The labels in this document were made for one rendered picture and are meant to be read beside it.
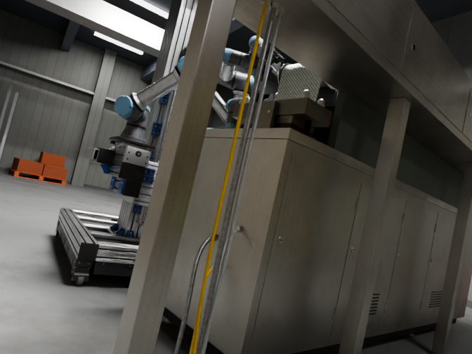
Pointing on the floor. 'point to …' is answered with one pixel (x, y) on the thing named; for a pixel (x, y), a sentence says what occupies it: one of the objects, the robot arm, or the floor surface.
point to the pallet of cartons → (41, 168)
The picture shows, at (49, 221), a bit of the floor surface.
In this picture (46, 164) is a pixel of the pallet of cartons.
